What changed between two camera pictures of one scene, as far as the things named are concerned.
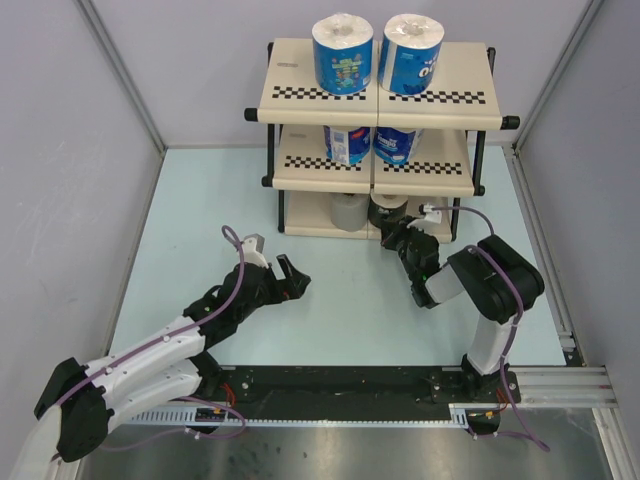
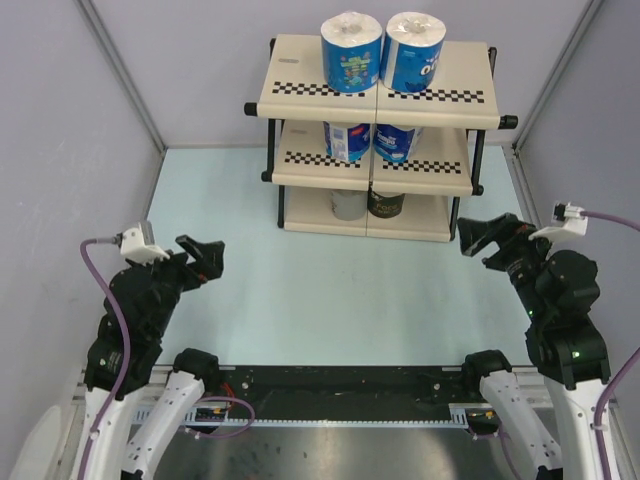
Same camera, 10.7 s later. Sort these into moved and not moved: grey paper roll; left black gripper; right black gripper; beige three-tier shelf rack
Moved: grey paper roll; right black gripper; left black gripper
Not moved: beige three-tier shelf rack
